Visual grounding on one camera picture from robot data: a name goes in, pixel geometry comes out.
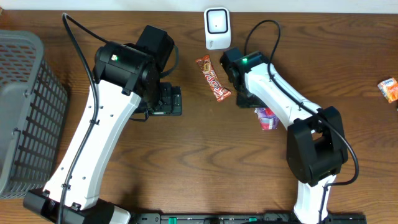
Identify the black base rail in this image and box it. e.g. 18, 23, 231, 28
129, 212, 367, 224

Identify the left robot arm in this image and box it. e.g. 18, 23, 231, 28
23, 26, 182, 223

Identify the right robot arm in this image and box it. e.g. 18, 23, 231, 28
220, 48, 348, 223

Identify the small orange juice carton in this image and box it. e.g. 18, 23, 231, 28
377, 78, 398, 103

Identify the grey plastic mesh basket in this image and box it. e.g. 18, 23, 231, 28
1, 30, 69, 200

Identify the red purple snack bag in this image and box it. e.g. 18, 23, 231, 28
254, 108, 279, 130

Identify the red chocolate bar wrapper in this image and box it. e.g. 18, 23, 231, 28
195, 55, 231, 102

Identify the white barcode scanner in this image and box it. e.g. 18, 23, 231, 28
203, 7, 231, 50

